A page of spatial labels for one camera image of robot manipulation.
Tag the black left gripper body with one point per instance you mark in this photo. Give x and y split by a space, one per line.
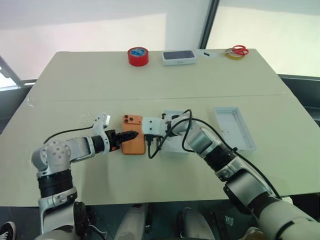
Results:
113 140

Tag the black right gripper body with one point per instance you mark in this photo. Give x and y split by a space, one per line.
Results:
149 140

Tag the orange smartphone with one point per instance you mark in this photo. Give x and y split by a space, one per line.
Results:
132 150

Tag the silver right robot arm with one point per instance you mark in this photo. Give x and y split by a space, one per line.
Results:
250 175

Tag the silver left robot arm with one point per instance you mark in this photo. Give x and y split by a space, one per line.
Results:
53 152

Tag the white open box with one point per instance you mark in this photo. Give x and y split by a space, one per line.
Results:
175 148

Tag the white phone box base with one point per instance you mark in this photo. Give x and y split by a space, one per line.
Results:
233 127

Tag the closed white phone box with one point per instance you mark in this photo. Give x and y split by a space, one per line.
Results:
178 57

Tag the red tape roll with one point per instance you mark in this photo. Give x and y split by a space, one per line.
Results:
138 58

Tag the white robot leg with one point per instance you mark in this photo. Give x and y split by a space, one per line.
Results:
132 222

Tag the dark rounded robot leg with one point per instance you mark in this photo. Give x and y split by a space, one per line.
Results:
192 225

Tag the white paper with black piece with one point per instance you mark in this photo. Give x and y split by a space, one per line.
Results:
206 53

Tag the yellow tape roll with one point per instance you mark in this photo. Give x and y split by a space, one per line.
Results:
231 55

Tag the black and white shoe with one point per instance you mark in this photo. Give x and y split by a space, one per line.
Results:
7 231

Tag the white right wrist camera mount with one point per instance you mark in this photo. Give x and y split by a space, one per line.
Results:
153 126

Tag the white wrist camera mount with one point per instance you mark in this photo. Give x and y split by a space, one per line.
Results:
153 126
99 125

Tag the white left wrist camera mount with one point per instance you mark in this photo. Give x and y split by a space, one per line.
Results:
99 125

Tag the dark window frame post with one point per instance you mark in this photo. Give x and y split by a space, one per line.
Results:
208 22

